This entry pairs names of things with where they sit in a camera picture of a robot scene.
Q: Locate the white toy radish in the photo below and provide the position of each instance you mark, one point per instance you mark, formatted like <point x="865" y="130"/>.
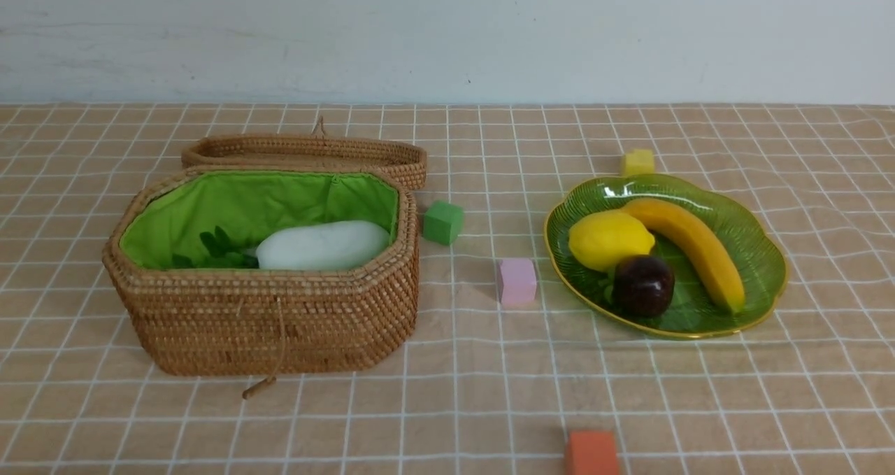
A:
<point x="334" y="246"/>

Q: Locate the yellow toy lemon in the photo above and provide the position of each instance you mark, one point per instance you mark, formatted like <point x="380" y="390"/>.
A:
<point x="600" y="240"/>

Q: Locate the dark purple toy mangosteen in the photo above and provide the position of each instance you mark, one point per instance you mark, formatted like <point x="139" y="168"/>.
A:
<point x="643" y="285"/>

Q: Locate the yellow toy banana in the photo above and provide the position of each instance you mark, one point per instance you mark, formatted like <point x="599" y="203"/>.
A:
<point x="701" y="246"/>

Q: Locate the green foam cube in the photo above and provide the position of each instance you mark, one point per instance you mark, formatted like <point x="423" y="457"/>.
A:
<point x="443" y="222"/>

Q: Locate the pink foam cube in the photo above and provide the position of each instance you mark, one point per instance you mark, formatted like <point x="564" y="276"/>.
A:
<point x="517" y="280"/>

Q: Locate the woven wicker basket lid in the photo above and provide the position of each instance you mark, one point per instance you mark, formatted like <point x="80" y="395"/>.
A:
<point x="402" y="162"/>

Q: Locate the checkered beige tablecloth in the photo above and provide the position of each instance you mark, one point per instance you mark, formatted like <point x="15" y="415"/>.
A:
<point x="481" y="388"/>

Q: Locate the yellow foam cube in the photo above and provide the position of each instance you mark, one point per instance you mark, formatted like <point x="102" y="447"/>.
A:
<point x="638" y="162"/>

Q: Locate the woven wicker basket green lining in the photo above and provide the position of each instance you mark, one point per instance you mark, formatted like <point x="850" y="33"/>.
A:
<point x="200" y="315"/>

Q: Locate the green glass leaf plate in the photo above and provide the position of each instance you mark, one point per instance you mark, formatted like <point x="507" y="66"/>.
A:
<point x="692" y="314"/>

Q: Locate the orange foam cube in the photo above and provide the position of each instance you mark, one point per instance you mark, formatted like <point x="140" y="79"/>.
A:
<point x="591" y="452"/>

